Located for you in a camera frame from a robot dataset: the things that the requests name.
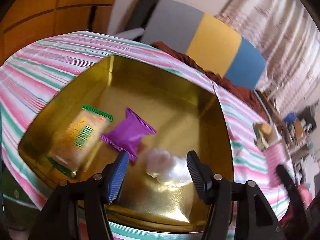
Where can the blue kettle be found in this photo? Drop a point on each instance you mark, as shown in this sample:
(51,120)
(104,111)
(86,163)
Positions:
(291,117)

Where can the green yellow cracker packet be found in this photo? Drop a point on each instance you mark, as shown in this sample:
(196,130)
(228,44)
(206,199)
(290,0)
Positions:
(71,149)

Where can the small yellow sponge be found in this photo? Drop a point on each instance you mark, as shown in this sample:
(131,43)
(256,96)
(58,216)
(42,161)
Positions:
(264,128)

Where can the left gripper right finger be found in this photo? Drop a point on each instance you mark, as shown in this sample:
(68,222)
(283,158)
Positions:
(201,176)

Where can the wooden side desk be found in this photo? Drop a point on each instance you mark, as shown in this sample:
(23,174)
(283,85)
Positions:
(293,134)

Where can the black bed post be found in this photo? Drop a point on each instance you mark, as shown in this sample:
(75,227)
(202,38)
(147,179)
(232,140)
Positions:
(139,18)

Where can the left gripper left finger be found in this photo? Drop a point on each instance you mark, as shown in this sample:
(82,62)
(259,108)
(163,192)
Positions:
(114,174)

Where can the grey yellow blue headboard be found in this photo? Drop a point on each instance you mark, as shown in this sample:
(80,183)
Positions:
(212,44)

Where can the wooden wardrobe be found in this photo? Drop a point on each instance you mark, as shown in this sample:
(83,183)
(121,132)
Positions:
(26,21)

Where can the pink plastic item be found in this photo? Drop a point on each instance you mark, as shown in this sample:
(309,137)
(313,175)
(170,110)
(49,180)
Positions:
(275,155)

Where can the purple snack packet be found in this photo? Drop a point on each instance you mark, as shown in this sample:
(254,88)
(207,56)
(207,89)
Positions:
(127,135)

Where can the gold metal tin box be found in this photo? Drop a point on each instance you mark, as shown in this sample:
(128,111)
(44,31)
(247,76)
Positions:
(148,119)

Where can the striped pink green bedsheet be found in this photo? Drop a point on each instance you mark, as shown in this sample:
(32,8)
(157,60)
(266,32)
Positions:
(45,84)

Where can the white plastic bag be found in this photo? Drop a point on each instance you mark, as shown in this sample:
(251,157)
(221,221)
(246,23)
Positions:
(168,169)

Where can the pink patterned curtain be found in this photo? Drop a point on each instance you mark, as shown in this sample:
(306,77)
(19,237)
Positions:
(287,37)

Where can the green cracker packet on bed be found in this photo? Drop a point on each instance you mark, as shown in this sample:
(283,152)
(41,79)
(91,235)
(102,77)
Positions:
(260,141)

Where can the dark red blanket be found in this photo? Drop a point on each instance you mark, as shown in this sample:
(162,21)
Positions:
(244,94)

